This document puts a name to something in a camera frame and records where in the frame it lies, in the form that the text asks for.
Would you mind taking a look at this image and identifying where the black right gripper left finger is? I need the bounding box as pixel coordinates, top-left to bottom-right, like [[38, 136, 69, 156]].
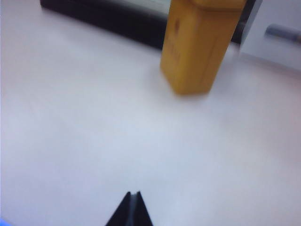
[[106, 191, 136, 226]]

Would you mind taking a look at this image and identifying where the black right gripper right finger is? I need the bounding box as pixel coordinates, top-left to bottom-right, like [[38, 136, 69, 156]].
[[135, 190, 154, 226]]

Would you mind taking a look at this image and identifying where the yellow tea tin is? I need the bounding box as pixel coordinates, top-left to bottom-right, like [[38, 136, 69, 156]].
[[160, 0, 247, 95]]

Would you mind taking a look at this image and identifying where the white tissue box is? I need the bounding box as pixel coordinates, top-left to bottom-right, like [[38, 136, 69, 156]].
[[239, 0, 301, 72]]

